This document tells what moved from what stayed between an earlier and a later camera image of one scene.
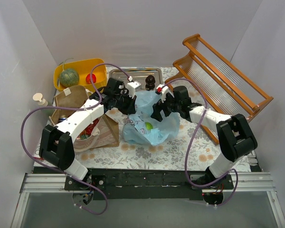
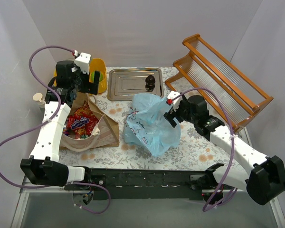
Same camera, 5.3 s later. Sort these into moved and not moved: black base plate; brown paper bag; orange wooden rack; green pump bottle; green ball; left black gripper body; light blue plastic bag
Moved: left black gripper body; light blue plastic bag; green ball
Not moved: brown paper bag; black base plate; orange wooden rack; green pump bottle
